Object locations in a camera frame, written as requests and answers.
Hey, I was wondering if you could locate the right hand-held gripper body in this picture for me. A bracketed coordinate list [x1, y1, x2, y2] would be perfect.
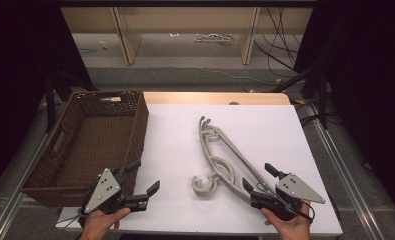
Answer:
[250, 173, 327, 222]

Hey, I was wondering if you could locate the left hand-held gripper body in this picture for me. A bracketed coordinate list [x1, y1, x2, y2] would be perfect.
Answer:
[84, 166, 150, 215]

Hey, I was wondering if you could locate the brown wicker basket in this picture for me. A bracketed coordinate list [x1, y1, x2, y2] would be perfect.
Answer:
[19, 90, 150, 208]

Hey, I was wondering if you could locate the person's left hand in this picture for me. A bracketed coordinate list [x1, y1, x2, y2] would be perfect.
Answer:
[79, 207, 133, 240]

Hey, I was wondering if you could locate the person's right hand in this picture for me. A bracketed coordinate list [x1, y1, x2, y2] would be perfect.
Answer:
[260, 201, 313, 240]

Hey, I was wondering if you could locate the white table sheet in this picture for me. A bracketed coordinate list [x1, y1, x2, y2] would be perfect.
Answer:
[55, 103, 344, 238]

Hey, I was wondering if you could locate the black metal stand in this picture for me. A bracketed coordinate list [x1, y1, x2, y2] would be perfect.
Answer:
[44, 66, 98, 134]
[270, 63, 330, 131]

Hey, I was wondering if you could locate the light wooden shelf unit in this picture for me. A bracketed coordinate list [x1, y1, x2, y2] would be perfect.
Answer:
[60, 6, 314, 66]

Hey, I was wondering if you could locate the white plastic object on floor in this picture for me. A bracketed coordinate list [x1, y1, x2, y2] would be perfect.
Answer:
[194, 32, 235, 45]

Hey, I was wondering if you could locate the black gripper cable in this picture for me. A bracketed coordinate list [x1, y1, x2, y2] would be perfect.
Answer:
[79, 183, 99, 218]

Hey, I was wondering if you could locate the black cord loop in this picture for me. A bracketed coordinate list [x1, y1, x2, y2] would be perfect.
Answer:
[255, 181, 317, 225]

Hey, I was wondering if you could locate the grey cord loop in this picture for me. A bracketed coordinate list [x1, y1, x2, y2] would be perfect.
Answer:
[55, 208, 86, 229]

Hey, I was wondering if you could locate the aluminium rail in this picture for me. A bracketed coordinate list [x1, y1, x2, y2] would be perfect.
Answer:
[0, 132, 51, 240]
[304, 102, 388, 240]

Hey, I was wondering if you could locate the thin white floor cable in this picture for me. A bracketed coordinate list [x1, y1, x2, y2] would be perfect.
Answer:
[164, 65, 280, 85]

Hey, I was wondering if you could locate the bundle of black cables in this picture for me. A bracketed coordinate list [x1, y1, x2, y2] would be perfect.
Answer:
[254, 6, 303, 78]

